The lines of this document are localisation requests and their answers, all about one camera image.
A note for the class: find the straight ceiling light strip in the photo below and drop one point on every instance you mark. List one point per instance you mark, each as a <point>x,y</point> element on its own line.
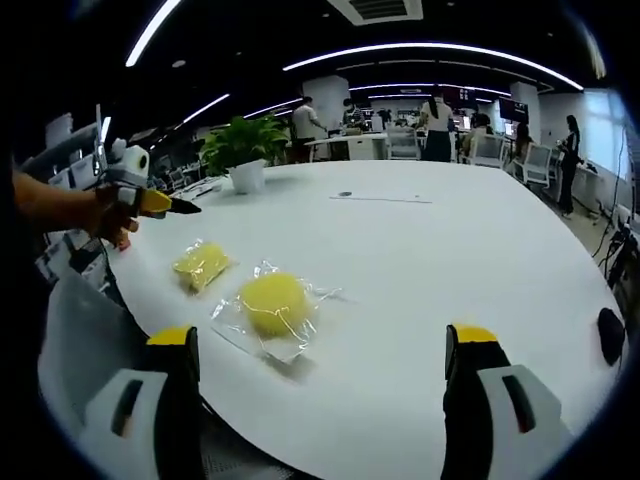
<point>150,32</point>

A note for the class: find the long curved ceiling light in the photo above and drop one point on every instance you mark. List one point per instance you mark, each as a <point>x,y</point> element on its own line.
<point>435,47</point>

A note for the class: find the grey mesh chair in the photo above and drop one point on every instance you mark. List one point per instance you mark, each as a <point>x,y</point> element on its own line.
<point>80,320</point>

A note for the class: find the white background desk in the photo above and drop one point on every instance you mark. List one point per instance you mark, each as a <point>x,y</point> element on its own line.
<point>350,145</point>

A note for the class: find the green potted plant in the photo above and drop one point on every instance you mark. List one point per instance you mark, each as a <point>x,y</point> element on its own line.
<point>245,140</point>

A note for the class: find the black computer mouse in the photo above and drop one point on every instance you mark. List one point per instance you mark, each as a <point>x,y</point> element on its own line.
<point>611,335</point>

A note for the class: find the rectangular yellow silicone block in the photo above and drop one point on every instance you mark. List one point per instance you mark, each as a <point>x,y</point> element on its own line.
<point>202,265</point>

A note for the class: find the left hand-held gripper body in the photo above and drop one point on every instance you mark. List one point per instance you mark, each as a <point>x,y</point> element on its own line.
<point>127,167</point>

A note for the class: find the hanging dark monitor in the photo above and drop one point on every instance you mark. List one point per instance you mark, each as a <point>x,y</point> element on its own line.
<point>513,107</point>
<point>467,95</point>

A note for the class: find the white plant pot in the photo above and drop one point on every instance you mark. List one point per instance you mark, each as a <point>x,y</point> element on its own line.
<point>247,176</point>

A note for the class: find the ceiling air vent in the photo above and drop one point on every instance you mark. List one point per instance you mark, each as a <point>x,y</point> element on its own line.
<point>380,10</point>

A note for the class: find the person's left hand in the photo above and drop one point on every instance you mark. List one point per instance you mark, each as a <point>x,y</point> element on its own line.
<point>110,212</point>

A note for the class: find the storage shelf with bins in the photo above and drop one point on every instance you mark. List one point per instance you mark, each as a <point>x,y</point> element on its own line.
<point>70,160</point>

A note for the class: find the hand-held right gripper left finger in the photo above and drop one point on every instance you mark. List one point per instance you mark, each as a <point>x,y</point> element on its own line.
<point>165,430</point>

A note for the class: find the white office chair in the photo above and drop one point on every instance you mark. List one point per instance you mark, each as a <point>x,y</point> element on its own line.
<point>487,150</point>
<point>537,165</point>
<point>402,143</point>

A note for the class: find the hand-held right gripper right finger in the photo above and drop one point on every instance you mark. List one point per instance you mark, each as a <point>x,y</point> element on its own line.
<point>475,430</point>

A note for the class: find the round yellow silicone block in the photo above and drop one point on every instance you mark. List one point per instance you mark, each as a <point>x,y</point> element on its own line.
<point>275,302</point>

